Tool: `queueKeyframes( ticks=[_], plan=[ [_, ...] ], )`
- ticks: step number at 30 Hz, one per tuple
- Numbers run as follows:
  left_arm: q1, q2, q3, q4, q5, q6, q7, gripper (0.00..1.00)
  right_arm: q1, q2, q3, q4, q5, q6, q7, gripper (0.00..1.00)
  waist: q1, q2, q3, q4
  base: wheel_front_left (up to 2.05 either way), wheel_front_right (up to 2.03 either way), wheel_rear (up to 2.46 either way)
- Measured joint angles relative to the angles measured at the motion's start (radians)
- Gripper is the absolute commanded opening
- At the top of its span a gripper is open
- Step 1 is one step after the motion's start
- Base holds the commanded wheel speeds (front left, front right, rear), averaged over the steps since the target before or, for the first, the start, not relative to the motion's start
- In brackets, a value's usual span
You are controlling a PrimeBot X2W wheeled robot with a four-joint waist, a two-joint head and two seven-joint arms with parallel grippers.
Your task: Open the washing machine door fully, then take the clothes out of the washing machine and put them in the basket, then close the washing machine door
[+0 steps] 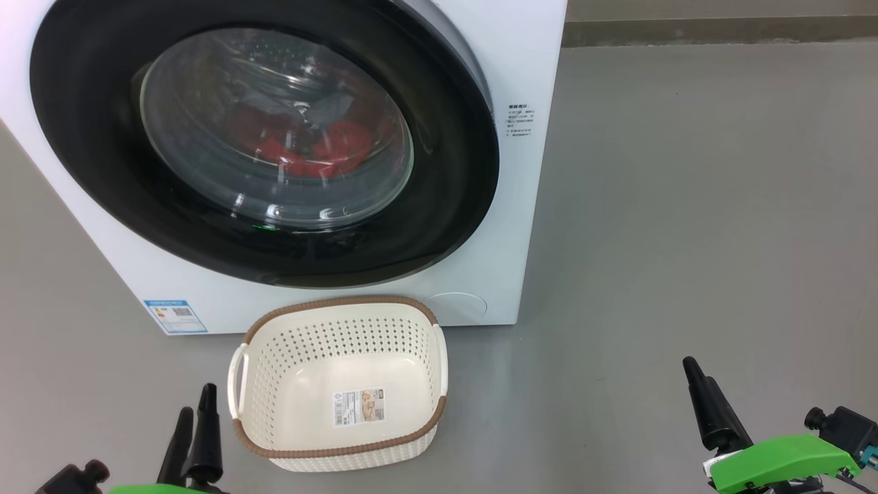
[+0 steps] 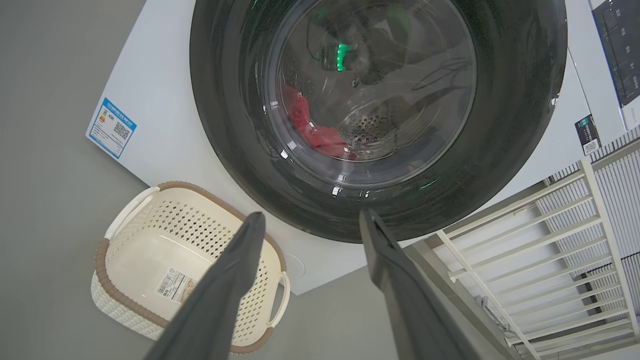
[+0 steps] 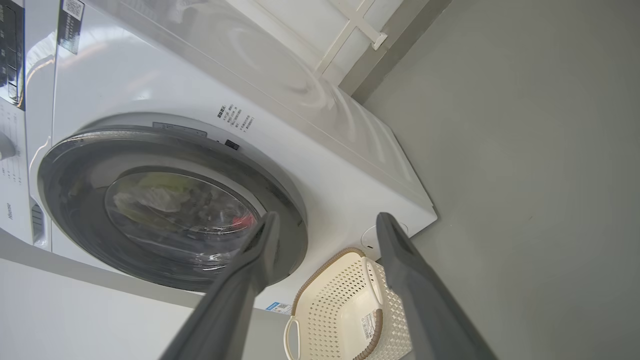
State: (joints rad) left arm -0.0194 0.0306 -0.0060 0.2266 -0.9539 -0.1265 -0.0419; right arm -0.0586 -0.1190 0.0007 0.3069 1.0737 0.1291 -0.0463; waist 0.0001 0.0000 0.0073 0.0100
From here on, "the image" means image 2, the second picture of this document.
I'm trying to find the black QR code sticker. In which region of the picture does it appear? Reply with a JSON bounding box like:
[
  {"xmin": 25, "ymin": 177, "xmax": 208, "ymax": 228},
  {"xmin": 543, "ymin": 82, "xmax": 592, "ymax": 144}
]
[{"xmin": 574, "ymin": 114, "xmax": 601, "ymax": 156}]

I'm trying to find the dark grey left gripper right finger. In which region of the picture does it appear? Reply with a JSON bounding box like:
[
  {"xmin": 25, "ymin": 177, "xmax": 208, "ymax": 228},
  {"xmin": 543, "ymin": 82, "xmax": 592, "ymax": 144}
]
[{"xmin": 358, "ymin": 208, "xmax": 482, "ymax": 360}]

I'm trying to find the stainless steel washing machine drum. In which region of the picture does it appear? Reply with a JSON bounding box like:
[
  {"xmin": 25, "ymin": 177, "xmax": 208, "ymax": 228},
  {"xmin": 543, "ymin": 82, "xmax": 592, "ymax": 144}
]
[{"xmin": 270, "ymin": 0, "xmax": 476, "ymax": 176}]

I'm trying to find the white printed product label sticker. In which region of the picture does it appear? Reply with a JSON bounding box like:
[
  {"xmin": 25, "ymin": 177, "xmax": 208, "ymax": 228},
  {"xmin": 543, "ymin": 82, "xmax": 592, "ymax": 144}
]
[{"xmin": 156, "ymin": 267, "xmax": 196, "ymax": 304}]

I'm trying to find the washing machine glass door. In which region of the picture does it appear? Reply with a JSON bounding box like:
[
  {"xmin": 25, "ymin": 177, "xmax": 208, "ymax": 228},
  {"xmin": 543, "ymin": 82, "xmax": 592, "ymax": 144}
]
[{"xmin": 189, "ymin": 0, "xmax": 568, "ymax": 244}]

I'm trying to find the blue energy label sticker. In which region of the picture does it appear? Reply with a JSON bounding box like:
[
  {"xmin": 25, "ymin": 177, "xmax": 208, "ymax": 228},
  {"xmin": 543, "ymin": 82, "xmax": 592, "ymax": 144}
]
[{"xmin": 85, "ymin": 97, "xmax": 138, "ymax": 160}]

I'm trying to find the white slatted rack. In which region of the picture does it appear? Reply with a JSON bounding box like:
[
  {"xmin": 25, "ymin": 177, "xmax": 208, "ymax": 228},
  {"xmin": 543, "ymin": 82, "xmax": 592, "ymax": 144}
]
[{"xmin": 405, "ymin": 140, "xmax": 640, "ymax": 360}]

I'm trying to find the white front-load washing machine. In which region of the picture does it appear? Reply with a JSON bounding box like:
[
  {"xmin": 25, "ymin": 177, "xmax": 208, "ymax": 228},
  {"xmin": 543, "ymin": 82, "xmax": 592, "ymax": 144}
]
[{"xmin": 85, "ymin": 0, "xmax": 640, "ymax": 296}]

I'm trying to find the cream perforated laundry basket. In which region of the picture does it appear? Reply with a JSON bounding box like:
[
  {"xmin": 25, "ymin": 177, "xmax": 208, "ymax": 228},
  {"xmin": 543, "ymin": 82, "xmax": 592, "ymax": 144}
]
[{"xmin": 90, "ymin": 181, "xmax": 291, "ymax": 355}]

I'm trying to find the round white filter cover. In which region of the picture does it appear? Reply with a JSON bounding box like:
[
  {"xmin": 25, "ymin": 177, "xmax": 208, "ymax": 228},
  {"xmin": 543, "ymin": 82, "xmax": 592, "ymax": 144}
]
[{"xmin": 282, "ymin": 251, "xmax": 306, "ymax": 281}]

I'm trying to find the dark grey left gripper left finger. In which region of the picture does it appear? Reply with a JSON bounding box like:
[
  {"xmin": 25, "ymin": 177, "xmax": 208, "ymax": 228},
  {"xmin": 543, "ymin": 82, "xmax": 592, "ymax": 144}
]
[{"xmin": 144, "ymin": 211, "xmax": 267, "ymax": 360}]

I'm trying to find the red garment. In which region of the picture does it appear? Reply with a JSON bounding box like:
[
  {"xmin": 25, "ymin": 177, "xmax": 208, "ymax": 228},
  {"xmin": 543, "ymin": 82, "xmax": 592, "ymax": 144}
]
[{"xmin": 280, "ymin": 84, "xmax": 358, "ymax": 162}]

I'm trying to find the black washing machine control panel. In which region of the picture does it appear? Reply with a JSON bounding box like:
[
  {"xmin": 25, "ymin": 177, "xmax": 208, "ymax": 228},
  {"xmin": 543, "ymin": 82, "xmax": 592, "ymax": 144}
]
[{"xmin": 590, "ymin": 0, "xmax": 640, "ymax": 108}]

